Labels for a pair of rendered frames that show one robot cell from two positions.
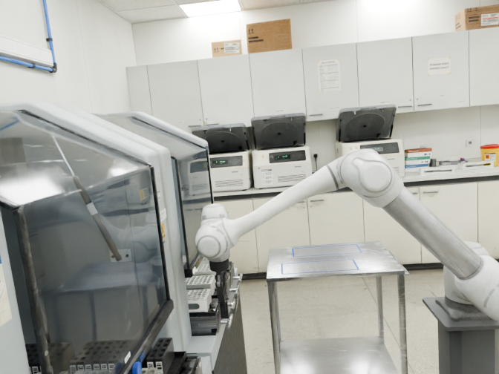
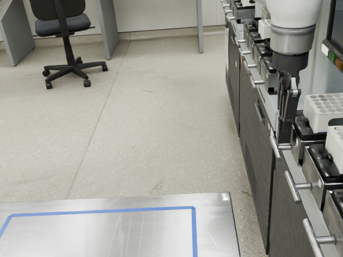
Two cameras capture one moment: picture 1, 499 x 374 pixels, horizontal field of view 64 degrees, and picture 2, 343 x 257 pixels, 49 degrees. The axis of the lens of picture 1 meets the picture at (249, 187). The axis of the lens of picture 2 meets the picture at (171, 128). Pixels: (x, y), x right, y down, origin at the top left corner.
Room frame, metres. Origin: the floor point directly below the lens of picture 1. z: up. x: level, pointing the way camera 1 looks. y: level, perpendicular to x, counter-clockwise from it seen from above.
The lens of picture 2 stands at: (2.25, -0.14, 1.29)
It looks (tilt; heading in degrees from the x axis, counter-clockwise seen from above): 30 degrees down; 179
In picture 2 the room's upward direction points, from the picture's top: 6 degrees counter-clockwise
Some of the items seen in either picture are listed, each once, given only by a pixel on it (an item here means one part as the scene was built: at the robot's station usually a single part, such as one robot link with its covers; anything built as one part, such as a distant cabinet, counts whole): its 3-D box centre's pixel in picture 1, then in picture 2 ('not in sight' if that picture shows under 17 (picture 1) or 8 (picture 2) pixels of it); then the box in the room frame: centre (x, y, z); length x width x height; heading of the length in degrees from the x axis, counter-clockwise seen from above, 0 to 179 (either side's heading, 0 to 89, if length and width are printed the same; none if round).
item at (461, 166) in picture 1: (475, 165); not in sight; (3.87, -2.21, 0.93); 0.30 x 0.10 x 0.06; 88
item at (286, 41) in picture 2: (217, 251); (292, 36); (1.47, 0.14, 1.03); 0.09 x 0.09 x 0.06
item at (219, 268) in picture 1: (220, 270); (289, 69); (1.47, 0.14, 0.96); 0.08 x 0.07 x 0.09; 175
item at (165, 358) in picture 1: (165, 357); not in sight; (1.08, 0.29, 0.85); 0.12 x 0.02 x 0.06; 175
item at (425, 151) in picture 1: (418, 151); not in sight; (4.06, -1.74, 1.10); 0.24 x 0.13 x 0.10; 83
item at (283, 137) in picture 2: not in sight; (284, 130); (1.48, 0.14, 0.80); 0.03 x 0.01 x 0.07; 85
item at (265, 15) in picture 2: not in sight; (266, 16); (0.62, 0.33, 0.85); 0.12 x 0.02 x 0.06; 175
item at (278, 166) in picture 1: (280, 149); not in sight; (4.04, -0.35, 1.24); 0.62 x 0.56 x 0.69; 175
